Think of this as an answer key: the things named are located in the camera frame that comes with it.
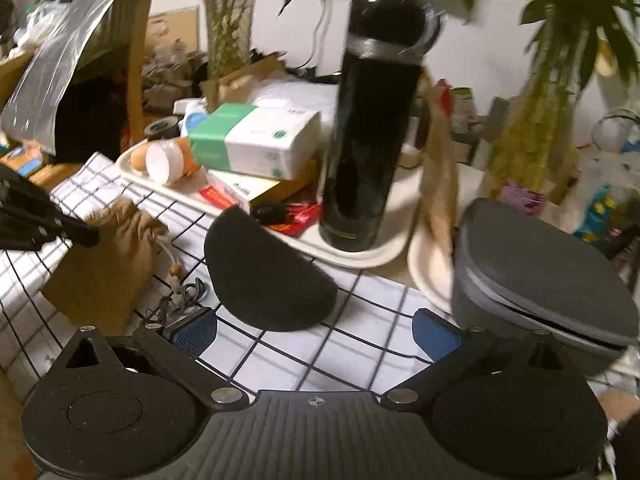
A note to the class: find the white plastic bag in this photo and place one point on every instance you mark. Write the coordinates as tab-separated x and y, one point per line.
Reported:
300	95

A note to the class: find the green white tissue box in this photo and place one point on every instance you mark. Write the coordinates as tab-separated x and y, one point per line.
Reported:
250	140

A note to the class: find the brown paper bag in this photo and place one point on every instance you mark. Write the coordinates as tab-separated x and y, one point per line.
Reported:
240	82

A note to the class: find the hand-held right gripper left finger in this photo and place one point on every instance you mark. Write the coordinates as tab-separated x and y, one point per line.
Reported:
197	334

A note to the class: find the green white can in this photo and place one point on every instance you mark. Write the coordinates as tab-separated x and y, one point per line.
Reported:
462	107

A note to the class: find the white plate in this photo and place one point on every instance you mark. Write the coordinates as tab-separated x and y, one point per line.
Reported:
430	270

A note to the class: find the white blue spray bottle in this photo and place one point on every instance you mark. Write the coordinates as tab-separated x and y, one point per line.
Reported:
192	121

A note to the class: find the white plastic tray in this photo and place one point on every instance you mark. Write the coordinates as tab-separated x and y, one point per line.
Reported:
310	250

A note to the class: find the grey zip case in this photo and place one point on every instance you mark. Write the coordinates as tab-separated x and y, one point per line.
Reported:
530	270

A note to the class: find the black thermos bottle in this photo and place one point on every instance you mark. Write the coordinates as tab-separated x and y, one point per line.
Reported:
365	160

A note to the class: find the colourful printed bag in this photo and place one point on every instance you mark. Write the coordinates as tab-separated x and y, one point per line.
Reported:
522	195

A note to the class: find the red packet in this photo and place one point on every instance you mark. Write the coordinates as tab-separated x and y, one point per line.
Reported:
300	217

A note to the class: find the flat white red box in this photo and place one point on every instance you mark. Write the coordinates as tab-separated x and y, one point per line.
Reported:
240	187

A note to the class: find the brown paper wrap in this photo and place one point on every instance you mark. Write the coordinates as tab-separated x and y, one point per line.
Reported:
440	185

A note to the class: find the tan egg-shaped object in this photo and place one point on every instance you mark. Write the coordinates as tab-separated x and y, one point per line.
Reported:
139	159

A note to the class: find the black tape roll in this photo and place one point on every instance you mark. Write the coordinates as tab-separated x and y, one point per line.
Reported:
162	129

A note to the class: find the silver foil sheet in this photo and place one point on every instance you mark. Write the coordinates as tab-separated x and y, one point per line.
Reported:
65	60

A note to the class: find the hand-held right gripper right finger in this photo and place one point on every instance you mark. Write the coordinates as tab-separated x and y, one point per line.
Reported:
435	336

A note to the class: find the checkered tablecloth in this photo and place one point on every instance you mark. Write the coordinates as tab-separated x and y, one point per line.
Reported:
350	310

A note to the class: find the lucky bamboo in glass vase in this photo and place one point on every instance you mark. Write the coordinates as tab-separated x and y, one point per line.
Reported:
222	25
540	120

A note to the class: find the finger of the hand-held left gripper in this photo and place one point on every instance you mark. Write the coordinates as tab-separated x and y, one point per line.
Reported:
45	220

